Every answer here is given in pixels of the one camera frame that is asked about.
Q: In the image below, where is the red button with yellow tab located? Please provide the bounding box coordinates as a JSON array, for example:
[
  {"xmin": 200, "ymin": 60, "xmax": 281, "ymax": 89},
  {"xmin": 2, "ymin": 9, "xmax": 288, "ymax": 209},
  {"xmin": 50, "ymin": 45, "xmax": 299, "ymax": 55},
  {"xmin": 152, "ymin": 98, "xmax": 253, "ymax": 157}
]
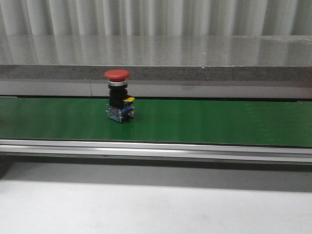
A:
[{"xmin": 104, "ymin": 69, "xmax": 135, "ymax": 123}]

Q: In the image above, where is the grey stone countertop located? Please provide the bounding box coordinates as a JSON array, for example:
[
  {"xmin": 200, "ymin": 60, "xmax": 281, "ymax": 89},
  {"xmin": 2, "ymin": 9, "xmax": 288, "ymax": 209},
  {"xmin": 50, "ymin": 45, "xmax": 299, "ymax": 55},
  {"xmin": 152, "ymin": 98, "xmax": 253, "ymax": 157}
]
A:
[{"xmin": 0, "ymin": 35, "xmax": 312, "ymax": 82}]

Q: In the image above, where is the green conveyor belt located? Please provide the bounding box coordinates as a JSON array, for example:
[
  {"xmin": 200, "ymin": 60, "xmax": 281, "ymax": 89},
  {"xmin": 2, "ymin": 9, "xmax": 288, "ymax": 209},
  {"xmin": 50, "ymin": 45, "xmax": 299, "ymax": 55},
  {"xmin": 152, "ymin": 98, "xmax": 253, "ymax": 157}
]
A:
[{"xmin": 0, "ymin": 97, "xmax": 312, "ymax": 147}]

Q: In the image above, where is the white pleated curtain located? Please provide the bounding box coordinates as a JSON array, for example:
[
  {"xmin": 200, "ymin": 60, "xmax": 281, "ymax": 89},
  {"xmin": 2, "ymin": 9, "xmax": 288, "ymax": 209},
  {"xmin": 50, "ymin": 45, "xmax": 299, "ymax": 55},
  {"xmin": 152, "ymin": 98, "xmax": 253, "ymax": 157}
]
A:
[{"xmin": 0, "ymin": 0, "xmax": 312, "ymax": 36}]

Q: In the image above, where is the white conveyor back rail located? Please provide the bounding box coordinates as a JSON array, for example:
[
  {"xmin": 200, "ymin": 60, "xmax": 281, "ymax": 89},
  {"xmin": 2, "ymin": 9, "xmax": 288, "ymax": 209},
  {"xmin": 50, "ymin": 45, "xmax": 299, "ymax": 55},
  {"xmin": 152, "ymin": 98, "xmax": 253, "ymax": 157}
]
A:
[{"xmin": 0, "ymin": 79, "xmax": 312, "ymax": 99}]

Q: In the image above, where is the aluminium conveyor front rail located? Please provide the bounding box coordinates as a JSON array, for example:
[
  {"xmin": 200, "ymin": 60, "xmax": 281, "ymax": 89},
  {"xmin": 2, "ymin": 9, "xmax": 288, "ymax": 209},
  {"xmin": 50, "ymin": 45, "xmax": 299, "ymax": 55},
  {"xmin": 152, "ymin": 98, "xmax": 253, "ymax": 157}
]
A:
[{"xmin": 0, "ymin": 139, "xmax": 312, "ymax": 165}]

